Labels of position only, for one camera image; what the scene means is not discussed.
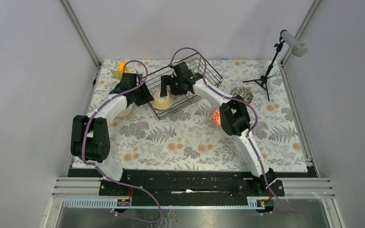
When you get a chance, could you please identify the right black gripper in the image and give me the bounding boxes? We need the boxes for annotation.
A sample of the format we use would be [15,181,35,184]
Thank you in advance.
[160,75,188,97]

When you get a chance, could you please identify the black wire dish rack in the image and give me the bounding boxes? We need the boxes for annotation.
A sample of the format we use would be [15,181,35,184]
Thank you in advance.
[146,53,223,120]

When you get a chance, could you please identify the yellow dotted white bowl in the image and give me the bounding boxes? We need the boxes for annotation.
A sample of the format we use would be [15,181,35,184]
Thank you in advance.
[152,90,174,110]

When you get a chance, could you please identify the cream white bowl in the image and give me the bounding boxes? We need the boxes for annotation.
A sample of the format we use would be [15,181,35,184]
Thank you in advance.
[116,104,133,119]

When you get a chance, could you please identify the red patterned white bowl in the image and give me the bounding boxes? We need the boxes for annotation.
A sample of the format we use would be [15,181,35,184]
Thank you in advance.
[212,109,221,126]

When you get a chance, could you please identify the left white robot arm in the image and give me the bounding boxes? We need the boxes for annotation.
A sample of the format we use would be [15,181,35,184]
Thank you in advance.
[70,73,154,195]

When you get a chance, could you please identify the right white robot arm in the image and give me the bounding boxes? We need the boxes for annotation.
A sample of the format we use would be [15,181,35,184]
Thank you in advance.
[160,61,276,196]

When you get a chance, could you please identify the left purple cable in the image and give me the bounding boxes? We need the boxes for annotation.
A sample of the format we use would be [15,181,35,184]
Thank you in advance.
[80,60,163,224]

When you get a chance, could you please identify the purple cable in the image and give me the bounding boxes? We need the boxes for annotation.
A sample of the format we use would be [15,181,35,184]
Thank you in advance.
[80,60,163,224]
[169,47,311,217]

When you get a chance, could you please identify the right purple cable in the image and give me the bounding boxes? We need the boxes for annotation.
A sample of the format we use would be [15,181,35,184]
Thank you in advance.
[169,47,311,217]

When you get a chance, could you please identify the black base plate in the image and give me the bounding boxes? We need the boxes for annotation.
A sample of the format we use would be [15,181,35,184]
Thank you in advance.
[99,170,285,207]

